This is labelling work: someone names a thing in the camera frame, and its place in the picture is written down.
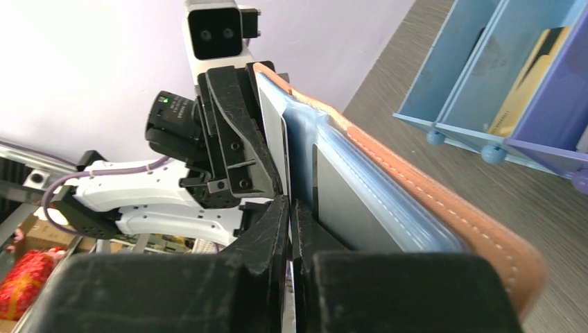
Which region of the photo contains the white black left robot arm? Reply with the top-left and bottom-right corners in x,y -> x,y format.
42,61 -> 289,245

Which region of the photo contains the cardboard box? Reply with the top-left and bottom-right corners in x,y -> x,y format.
4,215 -> 76,260

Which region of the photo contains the blue purple drawer organizer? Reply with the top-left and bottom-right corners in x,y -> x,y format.
396,1 -> 587,193

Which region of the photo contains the grey silver card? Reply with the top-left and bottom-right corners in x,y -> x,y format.
313,143 -> 411,253

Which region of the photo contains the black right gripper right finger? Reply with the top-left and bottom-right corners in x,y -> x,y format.
291,200 -> 522,332

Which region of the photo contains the red patterned bag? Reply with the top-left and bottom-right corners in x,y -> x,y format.
1,247 -> 66,321

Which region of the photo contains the orange leather card holder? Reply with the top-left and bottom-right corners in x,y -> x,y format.
253,62 -> 548,320

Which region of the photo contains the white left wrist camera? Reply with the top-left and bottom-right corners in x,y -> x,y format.
182,0 -> 261,85

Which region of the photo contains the yellow VIP card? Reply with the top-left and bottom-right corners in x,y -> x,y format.
487,26 -> 571,137

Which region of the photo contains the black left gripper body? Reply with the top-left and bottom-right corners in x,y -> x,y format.
180,62 -> 268,209

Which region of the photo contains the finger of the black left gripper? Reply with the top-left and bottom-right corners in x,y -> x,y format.
204,64 -> 282,198

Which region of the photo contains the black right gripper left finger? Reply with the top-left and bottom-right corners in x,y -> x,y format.
18,196 -> 289,332

